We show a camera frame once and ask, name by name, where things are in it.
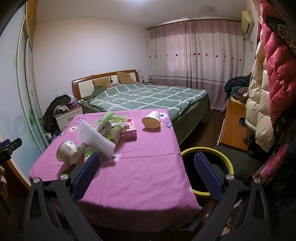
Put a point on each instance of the brown pillow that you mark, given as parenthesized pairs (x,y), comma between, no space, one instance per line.
(103,81)
(125,78)

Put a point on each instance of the beige cardboard box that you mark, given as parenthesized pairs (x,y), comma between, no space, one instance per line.
(111,131)

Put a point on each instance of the sliding wardrobe door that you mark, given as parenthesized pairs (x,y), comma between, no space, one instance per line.
(21,115)

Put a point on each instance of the bed with green quilt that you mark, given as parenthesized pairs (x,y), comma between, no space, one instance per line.
(185,106)

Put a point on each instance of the right brown pillow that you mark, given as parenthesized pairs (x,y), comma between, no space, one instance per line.
(125,78)

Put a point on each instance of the green plastic bag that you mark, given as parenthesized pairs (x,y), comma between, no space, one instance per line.
(113,118)

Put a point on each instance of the white paper cup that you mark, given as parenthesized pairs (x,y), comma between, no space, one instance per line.
(152,120)

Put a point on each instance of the pink strawberry milk carton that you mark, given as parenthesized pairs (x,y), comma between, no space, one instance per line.
(129,129)

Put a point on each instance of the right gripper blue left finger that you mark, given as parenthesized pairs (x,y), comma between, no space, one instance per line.
(85,176)

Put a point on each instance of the cream puffer jacket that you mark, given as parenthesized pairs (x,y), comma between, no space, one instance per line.
(257,106)

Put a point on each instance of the wooden headboard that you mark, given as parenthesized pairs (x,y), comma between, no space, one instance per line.
(84,87)

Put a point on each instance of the red dotted quilted jacket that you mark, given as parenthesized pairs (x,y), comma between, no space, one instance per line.
(280,66)

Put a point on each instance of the wooden tv cabinet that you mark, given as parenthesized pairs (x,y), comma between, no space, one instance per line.
(232,132)

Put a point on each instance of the left brown pillow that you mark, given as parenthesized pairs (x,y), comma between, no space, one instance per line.
(103,81)

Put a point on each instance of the white nightstand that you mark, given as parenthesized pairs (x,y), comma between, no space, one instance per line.
(65,118)

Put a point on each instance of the wall air conditioner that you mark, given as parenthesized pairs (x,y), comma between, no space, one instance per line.
(247,22)

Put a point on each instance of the pink floral hanging garment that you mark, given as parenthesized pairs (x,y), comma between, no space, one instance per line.
(267,172)

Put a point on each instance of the pink white curtain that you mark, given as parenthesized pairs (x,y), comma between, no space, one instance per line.
(200,54)

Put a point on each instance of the green white lotion bottle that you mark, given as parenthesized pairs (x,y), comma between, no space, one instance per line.
(86,150)

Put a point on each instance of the black jacket on nightstand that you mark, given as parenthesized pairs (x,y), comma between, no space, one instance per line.
(49,122)

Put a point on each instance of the yellow rimmed trash bin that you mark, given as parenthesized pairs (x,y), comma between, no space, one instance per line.
(219,162)

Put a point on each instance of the instant noodle cup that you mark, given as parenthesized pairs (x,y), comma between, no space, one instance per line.
(68,153)

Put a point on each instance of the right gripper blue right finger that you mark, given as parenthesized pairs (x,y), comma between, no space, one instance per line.
(211,180)

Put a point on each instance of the clothes pile on cabinet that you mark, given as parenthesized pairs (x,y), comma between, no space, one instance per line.
(236,83)

